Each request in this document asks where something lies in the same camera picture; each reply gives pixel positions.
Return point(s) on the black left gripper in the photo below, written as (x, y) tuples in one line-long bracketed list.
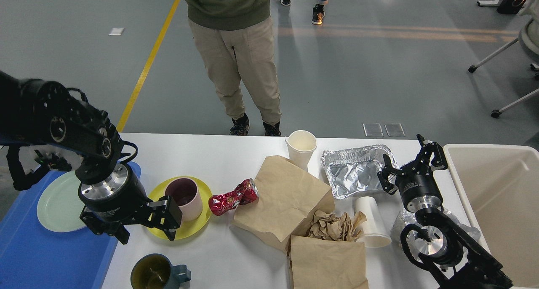
[(121, 200)]

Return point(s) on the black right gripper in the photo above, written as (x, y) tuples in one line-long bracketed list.
[(416, 184)]

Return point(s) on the yellow plastic plate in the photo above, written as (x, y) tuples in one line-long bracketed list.
[(190, 227)]

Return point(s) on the dark teal mug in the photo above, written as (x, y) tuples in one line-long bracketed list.
[(155, 271)]

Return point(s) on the pink mug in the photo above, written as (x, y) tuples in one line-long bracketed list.
[(186, 194)]

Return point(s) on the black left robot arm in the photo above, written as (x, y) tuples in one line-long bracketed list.
[(36, 112)]

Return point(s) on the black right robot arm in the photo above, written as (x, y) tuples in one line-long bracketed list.
[(434, 242)]

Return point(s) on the crumpled clear plastic wrap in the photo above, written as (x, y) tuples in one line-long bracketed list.
[(404, 218)]

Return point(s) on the aluminium foil tray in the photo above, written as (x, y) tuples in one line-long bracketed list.
[(354, 171)]

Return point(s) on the lying white paper cup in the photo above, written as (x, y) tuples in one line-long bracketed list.
[(374, 233)]

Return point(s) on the pale green plate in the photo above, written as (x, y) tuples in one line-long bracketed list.
[(59, 206)]

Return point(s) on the beige plastic bin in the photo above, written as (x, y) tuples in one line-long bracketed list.
[(499, 188)]

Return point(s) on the crumpled brown paper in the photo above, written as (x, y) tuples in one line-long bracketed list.
[(330, 227)]

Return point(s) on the crushed red soda can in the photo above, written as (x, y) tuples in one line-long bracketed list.
[(245, 193)]

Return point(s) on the blue plastic tray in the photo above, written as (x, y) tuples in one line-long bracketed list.
[(32, 257)]

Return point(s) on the upright white paper cup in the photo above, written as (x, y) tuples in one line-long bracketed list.
[(301, 144)]

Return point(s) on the large brown paper bag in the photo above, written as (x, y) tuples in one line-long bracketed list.
[(288, 199)]

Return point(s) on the small brown paper bag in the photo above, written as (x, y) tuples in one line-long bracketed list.
[(319, 264)]

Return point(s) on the office chair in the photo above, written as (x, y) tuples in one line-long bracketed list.
[(505, 78)]

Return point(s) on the person in green sweater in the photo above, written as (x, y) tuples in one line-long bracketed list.
[(236, 43)]

